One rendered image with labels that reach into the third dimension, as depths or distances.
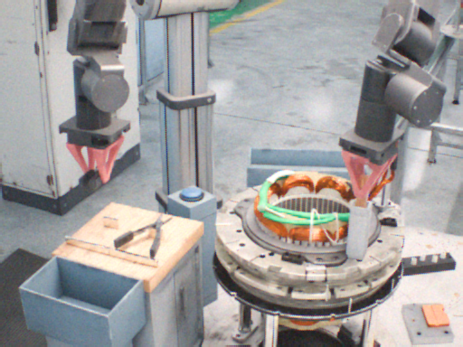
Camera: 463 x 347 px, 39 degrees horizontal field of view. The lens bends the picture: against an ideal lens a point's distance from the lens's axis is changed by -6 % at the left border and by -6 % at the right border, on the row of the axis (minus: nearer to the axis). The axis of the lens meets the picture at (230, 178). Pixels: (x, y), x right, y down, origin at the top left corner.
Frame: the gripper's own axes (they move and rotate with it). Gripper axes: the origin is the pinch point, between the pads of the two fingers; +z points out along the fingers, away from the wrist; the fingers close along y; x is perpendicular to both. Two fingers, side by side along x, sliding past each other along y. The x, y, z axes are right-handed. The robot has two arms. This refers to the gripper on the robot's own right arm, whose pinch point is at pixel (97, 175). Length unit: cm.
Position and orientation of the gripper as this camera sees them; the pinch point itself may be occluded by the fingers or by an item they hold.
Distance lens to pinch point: 111.7
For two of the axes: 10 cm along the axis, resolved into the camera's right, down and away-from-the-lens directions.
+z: -0.1, 8.9, 4.5
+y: 9.3, 1.8, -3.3
